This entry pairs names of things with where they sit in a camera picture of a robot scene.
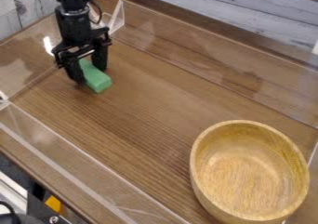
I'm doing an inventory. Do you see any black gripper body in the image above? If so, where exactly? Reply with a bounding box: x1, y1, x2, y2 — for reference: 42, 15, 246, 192
52, 0, 112, 67

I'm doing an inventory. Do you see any black cable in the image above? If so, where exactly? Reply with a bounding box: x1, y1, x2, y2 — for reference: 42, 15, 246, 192
0, 200, 20, 224

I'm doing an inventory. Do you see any clear acrylic tray wall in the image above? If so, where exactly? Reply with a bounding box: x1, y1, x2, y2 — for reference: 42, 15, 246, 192
0, 99, 188, 224

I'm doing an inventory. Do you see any green rectangular block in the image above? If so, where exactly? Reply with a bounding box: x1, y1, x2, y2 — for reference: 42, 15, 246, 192
79, 59, 112, 94

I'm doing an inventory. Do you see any black device with screw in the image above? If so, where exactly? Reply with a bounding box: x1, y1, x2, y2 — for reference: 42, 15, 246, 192
44, 215, 72, 224

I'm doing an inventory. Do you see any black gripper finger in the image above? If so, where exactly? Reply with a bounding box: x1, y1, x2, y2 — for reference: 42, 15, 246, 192
91, 43, 108, 72
62, 56, 85, 85

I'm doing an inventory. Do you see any brown wooden bowl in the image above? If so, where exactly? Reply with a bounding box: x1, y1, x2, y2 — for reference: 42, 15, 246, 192
188, 120, 308, 224

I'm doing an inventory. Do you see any yellow label sticker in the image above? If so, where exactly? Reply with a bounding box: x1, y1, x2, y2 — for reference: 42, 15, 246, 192
44, 196, 61, 214

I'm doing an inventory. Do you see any clear acrylic corner bracket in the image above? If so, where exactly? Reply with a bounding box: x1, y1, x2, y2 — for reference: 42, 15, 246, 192
88, 0, 125, 34

